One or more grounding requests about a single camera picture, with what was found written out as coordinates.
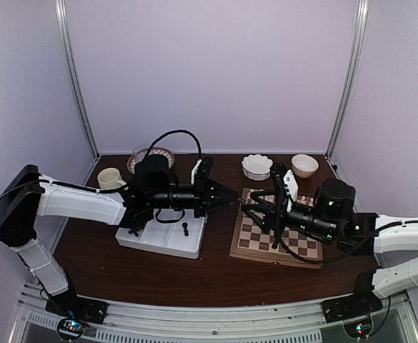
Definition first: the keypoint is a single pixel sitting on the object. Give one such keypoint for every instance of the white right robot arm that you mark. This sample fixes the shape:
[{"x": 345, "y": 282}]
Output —
[{"x": 367, "y": 234}]

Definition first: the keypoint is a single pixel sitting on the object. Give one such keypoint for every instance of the aluminium frame post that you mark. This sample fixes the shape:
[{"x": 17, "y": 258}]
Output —
[
  {"x": 358, "y": 38},
  {"x": 63, "y": 24}
]

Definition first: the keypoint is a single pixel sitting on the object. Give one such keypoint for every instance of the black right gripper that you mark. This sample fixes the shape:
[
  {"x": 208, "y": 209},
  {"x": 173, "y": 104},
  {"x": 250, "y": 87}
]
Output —
[{"x": 269, "y": 210}]

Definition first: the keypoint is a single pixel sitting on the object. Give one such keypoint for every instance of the white scalloped bowl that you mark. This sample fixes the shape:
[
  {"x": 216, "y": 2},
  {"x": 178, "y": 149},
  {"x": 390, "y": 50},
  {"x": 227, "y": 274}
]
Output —
[{"x": 256, "y": 167}]

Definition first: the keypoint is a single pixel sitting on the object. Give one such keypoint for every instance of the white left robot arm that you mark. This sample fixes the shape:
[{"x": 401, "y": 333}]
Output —
[{"x": 154, "y": 212}]

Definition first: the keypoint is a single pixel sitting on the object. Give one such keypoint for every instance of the cream ribbed mug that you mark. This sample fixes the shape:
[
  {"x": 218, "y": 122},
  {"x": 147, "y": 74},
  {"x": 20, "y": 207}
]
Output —
[{"x": 110, "y": 178}]

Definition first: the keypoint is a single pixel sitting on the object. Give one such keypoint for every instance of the cream round bowl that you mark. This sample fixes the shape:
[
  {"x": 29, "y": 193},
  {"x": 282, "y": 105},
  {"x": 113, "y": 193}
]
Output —
[{"x": 304, "y": 166}]

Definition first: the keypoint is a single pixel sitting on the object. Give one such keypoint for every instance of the right aluminium frame post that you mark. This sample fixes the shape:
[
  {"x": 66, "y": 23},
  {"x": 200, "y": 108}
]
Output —
[{"x": 358, "y": 38}]

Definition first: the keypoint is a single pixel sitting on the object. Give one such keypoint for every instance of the dark chess piece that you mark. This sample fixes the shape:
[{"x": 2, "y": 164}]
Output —
[
  {"x": 185, "y": 228},
  {"x": 275, "y": 243}
]

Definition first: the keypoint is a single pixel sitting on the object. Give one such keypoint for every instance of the aluminium front rail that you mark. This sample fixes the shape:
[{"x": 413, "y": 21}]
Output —
[{"x": 294, "y": 322}]

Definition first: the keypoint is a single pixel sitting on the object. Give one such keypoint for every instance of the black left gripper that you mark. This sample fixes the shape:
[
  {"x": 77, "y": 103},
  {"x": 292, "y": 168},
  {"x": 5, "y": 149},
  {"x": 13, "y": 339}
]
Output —
[{"x": 201, "y": 207}]

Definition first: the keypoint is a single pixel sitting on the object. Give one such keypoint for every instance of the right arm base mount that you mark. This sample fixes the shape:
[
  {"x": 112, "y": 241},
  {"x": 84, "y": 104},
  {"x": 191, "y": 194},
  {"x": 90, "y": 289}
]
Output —
[{"x": 361, "y": 302}]

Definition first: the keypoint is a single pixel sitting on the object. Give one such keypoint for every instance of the white plastic compartment tray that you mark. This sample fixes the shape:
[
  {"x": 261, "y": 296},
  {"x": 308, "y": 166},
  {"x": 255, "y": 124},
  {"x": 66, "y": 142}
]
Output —
[{"x": 167, "y": 238}]

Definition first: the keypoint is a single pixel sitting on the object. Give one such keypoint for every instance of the left aluminium frame post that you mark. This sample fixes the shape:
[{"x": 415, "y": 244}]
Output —
[{"x": 63, "y": 24}]

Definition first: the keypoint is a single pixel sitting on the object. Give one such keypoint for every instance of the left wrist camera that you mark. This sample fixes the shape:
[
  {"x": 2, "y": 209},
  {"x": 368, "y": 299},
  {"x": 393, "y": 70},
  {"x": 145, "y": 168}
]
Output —
[{"x": 201, "y": 170}]

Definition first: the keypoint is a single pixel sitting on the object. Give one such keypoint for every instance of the patterned ceramic plate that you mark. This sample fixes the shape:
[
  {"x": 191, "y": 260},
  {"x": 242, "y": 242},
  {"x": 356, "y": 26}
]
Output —
[{"x": 157, "y": 153}]

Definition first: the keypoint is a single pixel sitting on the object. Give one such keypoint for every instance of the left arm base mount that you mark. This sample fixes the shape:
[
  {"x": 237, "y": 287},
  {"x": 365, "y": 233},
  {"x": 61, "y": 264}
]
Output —
[{"x": 69, "y": 304}]

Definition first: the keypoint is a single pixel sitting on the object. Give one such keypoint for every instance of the clear drinking glass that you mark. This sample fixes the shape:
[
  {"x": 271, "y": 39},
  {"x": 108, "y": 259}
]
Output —
[{"x": 139, "y": 152}]

